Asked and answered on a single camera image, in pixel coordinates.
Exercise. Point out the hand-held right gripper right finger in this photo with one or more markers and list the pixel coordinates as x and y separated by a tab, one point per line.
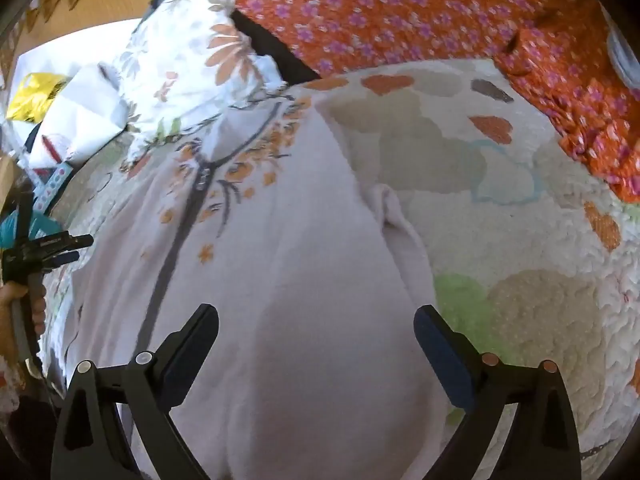
442	355

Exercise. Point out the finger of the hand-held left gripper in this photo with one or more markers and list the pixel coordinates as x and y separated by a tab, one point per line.
70	241
64	259

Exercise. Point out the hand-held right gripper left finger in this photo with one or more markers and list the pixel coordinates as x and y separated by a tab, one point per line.
194	355

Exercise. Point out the white towel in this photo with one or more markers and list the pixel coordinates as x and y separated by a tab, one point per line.
280	285

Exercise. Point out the person's left hand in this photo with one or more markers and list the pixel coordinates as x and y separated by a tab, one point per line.
39	310

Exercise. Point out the teal package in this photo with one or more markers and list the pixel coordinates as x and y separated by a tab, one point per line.
40	225

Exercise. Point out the strip with coloured dots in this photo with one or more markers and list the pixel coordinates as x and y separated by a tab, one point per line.
52	182

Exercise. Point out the white paper bag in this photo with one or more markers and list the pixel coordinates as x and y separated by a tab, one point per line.
85	110

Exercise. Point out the heart patterned quilt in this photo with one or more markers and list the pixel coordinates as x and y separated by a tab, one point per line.
525	240

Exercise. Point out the yellow plastic bag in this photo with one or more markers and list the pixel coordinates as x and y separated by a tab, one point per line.
32	97

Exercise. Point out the white floral pillow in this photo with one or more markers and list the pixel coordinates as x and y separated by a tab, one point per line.
200	50

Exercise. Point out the orange floral blanket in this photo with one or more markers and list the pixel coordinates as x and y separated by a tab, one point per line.
425	10

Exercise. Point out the white and blue cloth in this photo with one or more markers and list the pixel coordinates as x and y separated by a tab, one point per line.
625	55

